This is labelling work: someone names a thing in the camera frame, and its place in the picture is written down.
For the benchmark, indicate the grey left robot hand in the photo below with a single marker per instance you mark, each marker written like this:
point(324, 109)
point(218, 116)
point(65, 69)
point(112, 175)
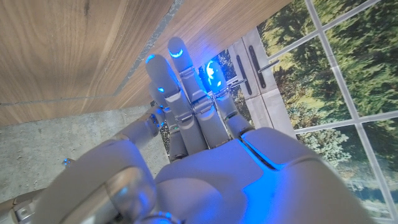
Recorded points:
point(202, 174)

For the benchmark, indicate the printed window forest backdrop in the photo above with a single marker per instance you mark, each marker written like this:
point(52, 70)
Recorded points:
point(342, 77)

